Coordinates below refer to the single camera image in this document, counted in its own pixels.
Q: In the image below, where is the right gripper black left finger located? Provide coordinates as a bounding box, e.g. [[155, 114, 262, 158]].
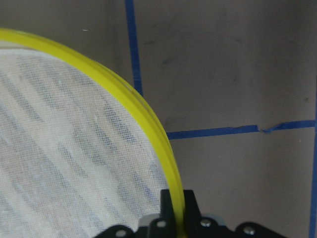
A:
[[160, 189, 174, 219]]

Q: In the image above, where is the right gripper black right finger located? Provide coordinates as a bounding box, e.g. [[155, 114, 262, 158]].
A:
[[183, 190, 201, 220]]

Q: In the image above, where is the yellow bamboo steamer top layer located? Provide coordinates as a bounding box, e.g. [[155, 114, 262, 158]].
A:
[[0, 27, 186, 234]]

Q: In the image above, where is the white steamer cloth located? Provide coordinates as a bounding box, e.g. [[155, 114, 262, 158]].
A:
[[0, 48, 169, 238]]

